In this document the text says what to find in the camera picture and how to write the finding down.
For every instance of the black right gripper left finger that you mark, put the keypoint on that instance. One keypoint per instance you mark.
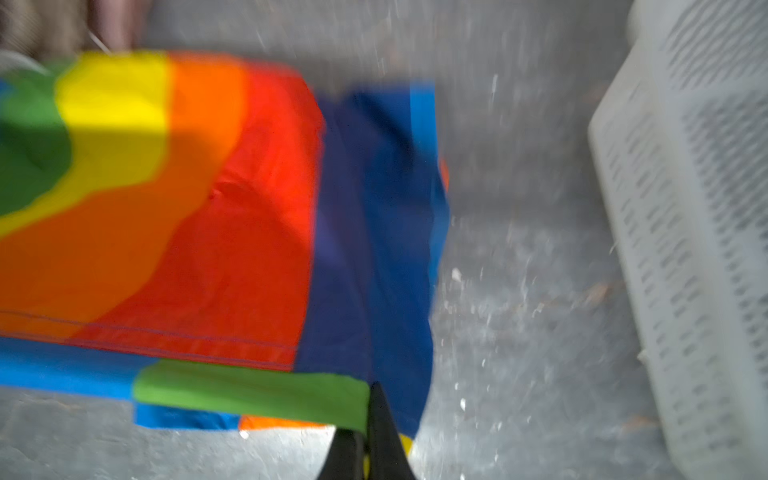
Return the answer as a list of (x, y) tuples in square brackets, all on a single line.
[(345, 458)]

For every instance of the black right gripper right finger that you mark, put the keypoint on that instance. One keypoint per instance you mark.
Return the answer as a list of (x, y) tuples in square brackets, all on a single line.
[(387, 456)]

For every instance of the multicolour orange blue shorts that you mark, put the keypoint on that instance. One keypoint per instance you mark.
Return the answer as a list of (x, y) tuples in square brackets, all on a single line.
[(210, 239)]

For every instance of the beige shorts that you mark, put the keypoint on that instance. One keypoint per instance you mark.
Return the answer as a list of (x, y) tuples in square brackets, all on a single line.
[(44, 29)]

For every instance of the pink drawstring shorts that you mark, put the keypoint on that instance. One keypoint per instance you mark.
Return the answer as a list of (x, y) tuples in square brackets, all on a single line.
[(118, 24)]

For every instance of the white plastic laundry basket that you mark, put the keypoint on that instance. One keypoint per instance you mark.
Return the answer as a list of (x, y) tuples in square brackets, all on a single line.
[(679, 143)]

